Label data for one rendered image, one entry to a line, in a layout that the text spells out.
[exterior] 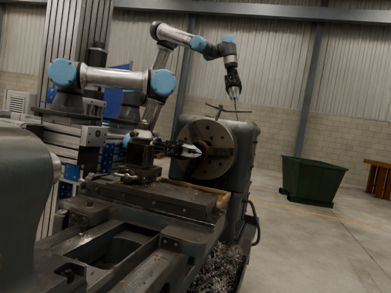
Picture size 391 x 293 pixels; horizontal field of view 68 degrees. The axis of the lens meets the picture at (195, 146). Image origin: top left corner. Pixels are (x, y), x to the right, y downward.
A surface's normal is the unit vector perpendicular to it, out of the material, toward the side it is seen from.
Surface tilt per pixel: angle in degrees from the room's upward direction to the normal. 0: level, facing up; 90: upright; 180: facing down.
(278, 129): 90
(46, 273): 0
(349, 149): 90
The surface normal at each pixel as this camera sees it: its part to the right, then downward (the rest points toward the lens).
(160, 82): 0.32, 0.11
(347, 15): -0.24, 0.03
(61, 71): 0.06, 0.09
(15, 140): 0.70, -0.68
